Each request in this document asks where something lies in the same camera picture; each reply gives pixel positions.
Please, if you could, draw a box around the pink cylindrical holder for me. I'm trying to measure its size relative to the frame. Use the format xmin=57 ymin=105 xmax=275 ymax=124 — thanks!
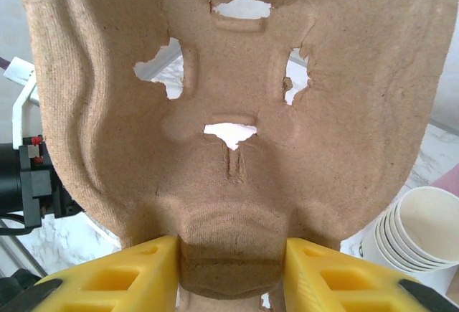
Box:
xmin=428 ymin=163 xmax=459 ymax=198

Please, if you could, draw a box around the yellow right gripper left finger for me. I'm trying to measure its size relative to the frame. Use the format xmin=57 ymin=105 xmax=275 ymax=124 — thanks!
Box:
xmin=30 ymin=235 xmax=181 ymax=312

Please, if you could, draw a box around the stack of white paper cups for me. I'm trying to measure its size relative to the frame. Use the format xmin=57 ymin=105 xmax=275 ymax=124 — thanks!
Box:
xmin=353 ymin=218 xmax=453 ymax=288

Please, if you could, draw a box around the brown pulp cup carrier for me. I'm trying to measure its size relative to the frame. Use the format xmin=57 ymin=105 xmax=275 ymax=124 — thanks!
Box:
xmin=19 ymin=0 xmax=451 ymax=312

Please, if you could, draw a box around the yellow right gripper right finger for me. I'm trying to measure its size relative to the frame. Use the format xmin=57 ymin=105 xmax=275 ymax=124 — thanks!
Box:
xmin=283 ymin=237 xmax=442 ymax=312

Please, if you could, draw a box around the thin black cable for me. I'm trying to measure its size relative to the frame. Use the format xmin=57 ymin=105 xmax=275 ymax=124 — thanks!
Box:
xmin=0 ymin=213 xmax=29 ymax=237

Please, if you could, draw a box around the white paper cup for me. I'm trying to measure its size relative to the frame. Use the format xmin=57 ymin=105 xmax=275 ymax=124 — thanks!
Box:
xmin=396 ymin=186 xmax=459 ymax=263
xmin=374 ymin=214 xmax=456 ymax=273
xmin=387 ymin=200 xmax=459 ymax=266
xmin=380 ymin=207 xmax=459 ymax=269

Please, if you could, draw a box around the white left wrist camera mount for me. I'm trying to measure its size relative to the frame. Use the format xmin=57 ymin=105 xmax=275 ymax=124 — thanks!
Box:
xmin=3 ymin=57 xmax=39 ymax=150

